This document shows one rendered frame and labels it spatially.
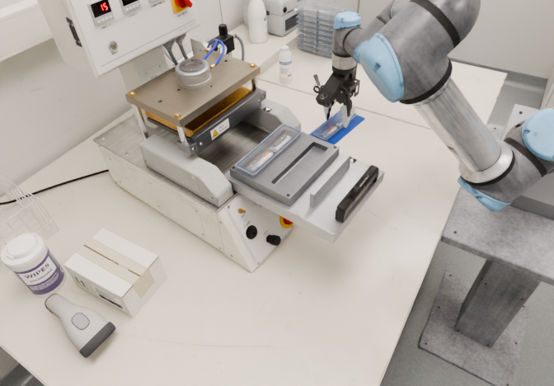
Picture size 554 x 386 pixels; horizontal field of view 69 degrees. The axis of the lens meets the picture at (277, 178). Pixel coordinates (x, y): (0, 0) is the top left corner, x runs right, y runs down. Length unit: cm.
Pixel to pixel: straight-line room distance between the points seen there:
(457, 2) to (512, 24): 250
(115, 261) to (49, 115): 63
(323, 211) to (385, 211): 35
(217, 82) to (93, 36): 27
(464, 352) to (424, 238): 80
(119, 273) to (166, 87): 43
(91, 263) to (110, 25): 53
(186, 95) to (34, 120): 63
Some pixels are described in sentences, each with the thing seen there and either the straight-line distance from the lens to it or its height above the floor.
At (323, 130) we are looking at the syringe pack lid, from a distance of 136.
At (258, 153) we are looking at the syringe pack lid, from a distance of 92.
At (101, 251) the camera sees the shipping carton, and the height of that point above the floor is 84.
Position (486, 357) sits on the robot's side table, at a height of 1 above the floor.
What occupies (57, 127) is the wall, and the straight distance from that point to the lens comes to 150.
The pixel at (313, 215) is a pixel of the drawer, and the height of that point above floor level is 97.
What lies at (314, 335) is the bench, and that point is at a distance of 94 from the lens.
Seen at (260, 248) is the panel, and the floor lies 78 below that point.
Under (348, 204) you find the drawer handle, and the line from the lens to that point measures 80.
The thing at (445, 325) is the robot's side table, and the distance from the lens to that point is 186.
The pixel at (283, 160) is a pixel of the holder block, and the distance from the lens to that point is 91.
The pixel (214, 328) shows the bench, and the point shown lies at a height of 75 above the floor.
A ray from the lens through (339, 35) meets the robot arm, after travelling 123.
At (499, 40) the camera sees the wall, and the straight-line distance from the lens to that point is 331.
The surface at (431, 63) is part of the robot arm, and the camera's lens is 77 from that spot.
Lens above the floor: 160
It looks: 44 degrees down
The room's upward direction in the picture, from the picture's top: 3 degrees counter-clockwise
